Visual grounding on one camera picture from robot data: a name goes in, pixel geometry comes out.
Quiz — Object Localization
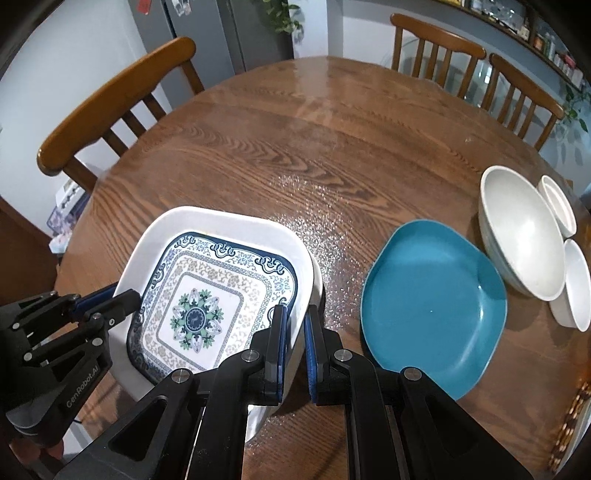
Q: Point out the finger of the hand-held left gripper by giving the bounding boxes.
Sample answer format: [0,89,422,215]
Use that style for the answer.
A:
[0,284,119,334]
[23,289,142,366]

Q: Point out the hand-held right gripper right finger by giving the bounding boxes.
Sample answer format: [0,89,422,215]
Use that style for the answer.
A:
[302,304,532,480]

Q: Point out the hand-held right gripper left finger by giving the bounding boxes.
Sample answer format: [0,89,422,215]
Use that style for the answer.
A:
[58,305,291,480]

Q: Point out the blue patterned square plate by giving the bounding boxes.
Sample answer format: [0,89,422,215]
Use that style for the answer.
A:
[127,232,301,384]

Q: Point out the teal plate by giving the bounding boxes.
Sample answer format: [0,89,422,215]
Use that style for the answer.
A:
[360,220,508,401]

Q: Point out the white square deep dish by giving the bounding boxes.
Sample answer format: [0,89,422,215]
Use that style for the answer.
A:
[112,206,324,444]

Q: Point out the large white bowl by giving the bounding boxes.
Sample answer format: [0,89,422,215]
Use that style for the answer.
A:
[478,165,568,302]

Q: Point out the small white bowl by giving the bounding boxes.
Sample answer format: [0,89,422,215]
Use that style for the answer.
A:
[549,239,591,332]

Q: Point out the white patterned storage box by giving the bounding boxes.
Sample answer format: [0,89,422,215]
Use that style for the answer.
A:
[46,180,93,254]

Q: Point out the wooden dining chair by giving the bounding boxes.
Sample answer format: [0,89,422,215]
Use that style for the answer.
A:
[390,13,488,97]
[37,37,206,192]
[480,53,565,151]

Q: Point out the wooden beaded trivet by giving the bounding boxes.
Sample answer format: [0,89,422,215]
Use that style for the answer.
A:
[549,383,589,476]

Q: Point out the grey refrigerator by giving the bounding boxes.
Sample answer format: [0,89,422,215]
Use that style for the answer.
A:
[131,0,296,77]

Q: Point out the white ramekin bowl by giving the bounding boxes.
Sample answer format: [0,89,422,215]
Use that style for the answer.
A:
[537,175,578,239]

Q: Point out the green leafy plant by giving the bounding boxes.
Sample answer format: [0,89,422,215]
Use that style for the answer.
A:
[261,0,305,44]

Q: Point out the green trailing plant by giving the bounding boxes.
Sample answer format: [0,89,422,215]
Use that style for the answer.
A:
[556,80,591,139]

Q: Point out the wall shelf with jars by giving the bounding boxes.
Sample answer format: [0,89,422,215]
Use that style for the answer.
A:
[443,0,589,88]

